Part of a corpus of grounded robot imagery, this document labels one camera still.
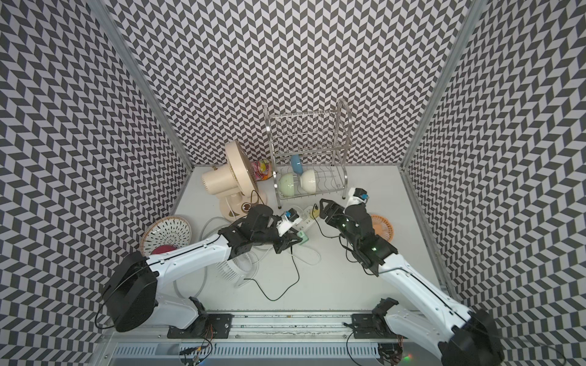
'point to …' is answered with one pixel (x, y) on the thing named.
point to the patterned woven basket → (165, 231)
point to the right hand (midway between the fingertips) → (326, 208)
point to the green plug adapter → (301, 234)
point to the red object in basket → (163, 248)
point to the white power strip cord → (297, 258)
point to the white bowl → (307, 180)
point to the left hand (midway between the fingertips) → (297, 237)
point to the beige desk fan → (236, 181)
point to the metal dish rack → (308, 152)
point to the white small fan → (240, 270)
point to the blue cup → (296, 164)
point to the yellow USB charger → (316, 213)
